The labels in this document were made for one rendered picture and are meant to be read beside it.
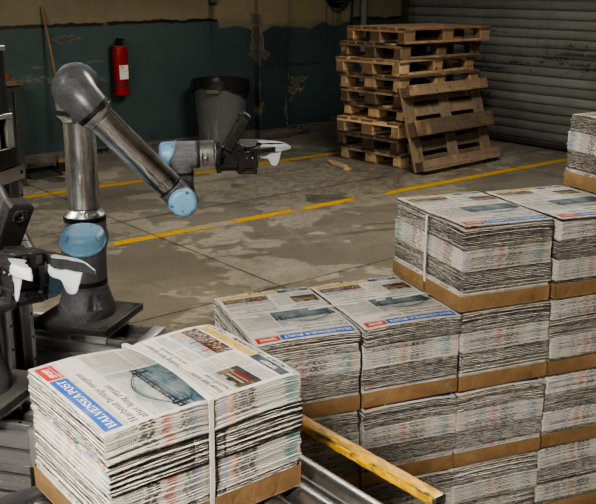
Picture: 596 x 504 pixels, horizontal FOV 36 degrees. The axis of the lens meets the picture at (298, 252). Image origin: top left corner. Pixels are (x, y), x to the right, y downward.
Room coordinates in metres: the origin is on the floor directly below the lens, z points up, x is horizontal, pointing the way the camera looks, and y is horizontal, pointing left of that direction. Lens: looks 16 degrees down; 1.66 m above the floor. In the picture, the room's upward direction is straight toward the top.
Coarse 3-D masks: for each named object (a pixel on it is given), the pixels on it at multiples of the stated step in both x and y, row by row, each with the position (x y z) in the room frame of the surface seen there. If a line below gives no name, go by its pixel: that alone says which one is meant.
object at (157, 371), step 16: (128, 352) 1.51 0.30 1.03; (144, 368) 1.44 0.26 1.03; (160, 368) 1.44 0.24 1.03; (176, 368) 1.44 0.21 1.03; (176, 384) 1.37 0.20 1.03; (208, 384) 1.37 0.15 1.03; (192, 400) 1.32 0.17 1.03; (224, 400) 1.33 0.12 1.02; (208, 416) 1.32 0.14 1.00; (224, 416) 1.33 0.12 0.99; (208, 432) 1.31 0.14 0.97; (224, 432) 1.34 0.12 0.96; (208, 448) 1.32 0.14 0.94; (224, 448) 1.34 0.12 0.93; (208, 464) 1.32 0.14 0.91; (224, 464) 1.34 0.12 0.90; (208, 480) 1.32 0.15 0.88; (224, 480) 1.34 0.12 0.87; (208, 496) 1.32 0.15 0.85
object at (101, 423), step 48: (48, 384) 1.36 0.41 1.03; (96, 384) 1.36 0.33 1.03; (144, 384) 1.37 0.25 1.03; (48, 432) 1.38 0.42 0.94; (96, 432) 1.22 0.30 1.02; (144, 432) 1.24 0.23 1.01; (192, 432) 1.30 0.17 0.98; (96, 480) 1.24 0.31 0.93; (144, 480) 1.24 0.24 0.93; (192, 480) 1.30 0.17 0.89
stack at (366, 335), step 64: (256, 320) 2.21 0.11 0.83; (320, 320) 2.21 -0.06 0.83; (384, 320) 2.21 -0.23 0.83; (448, 320) 2.24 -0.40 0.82; (512, 320) 2.32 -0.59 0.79; (576, 320) 2.40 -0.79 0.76; (320, 384) 2.11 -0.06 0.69; (384, 384) 2.18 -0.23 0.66; (512, 384) 2.32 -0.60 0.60; (576, 384) 2.41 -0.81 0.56; (320, 448) 2.10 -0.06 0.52; (384, 448) 2.18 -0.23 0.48; (448, 448) 2.26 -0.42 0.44; (576, 448) 2.42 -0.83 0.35
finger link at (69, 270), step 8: (56, 256) 1.42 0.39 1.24; (64, 256) 1.42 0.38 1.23; (56, 264) 1.40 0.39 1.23; (64, 264) 1.40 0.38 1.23; (72, 264) 1.40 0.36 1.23; (80, 264) 1.39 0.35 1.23; (88, 264) 1.39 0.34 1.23; (48, 272) 1.42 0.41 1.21; (56, 272) 1.42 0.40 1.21; (64, 272) 1.41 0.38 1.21; (72, 272) 1.41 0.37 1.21; (80, 272) 1.40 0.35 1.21; (88, 272) 1.38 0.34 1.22; (64, 280) 1.41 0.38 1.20; (72, 280) 1.41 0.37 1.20; (80, 280) 1.40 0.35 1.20; (72, 288) 1.41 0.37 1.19
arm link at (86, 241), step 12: (72, 228) 2.30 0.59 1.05; (84, 228) 2.31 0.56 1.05; (96, 228) 2.31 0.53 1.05; (60, 240) 2.27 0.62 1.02; (72, 240) 2.24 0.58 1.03; (84, 240) 2.24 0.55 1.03; (96, 240) 2.26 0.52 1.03; (72, 252) 2.24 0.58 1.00; (84, 252) 2.24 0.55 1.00; (96, 252) 2.25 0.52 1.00; (96, 264) 2.25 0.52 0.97; (84, 276) 2.24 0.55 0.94; (96, 276) 2.25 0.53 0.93
